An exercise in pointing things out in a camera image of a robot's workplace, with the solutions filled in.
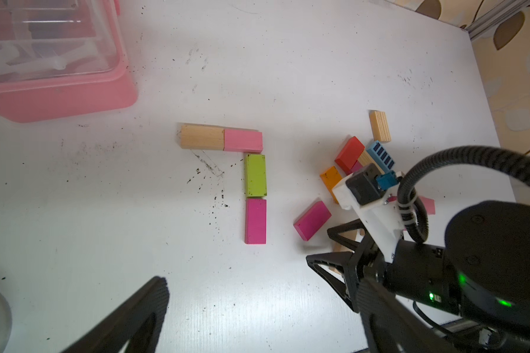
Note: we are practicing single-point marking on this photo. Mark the light pink block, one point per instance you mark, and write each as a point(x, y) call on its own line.
point(428, 203)
point(241, 140)

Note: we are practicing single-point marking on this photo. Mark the red block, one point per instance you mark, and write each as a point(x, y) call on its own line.
point(349, 154)

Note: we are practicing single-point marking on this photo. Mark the small natural wood block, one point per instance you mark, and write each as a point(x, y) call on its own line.
point(365, 159)

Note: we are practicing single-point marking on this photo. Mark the magenta block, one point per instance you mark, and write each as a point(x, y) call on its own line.
point(255, 231)
point(356, 167)
point(312, 220)

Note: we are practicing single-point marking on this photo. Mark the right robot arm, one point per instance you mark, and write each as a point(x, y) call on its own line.
point(470, 295)

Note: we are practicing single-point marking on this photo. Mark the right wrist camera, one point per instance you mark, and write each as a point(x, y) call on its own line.
point(380, 218)

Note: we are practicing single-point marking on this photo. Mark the pink plastic storage box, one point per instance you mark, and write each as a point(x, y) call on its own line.
point(61, 59)

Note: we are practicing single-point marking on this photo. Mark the blue striped block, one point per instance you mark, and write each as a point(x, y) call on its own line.
point(381, 156)

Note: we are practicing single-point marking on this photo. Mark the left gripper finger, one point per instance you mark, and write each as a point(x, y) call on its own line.
point(134, 326)

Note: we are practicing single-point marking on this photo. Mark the green block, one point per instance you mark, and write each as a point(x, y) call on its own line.
point(255, 176)

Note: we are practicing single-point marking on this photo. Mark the orange block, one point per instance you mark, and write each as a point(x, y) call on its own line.
point(330, 178)

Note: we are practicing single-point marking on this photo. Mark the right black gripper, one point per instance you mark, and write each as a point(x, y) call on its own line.
point(389, 326)

